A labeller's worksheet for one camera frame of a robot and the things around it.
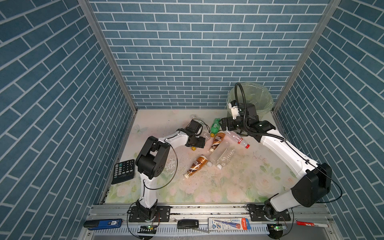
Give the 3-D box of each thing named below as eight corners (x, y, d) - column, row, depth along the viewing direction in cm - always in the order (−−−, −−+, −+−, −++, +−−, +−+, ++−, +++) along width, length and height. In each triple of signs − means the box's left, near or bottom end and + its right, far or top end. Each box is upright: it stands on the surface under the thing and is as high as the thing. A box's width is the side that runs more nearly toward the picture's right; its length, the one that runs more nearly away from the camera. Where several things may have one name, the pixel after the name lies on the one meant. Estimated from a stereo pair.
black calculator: (113, 184, 85) (111, 182, 83) (114, 165, 92) (113, 163, 90) (134, 178, 87) (132, 177, 85) (134, 160, 94) (132, 159, 92)
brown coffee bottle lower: (183, 176, 88) (183, 173, 83) (202, 158, 95) (202, 154, 91) (189, 182, 85) (189, 179, 81) (208, 163, 93) (208, 159, 89)
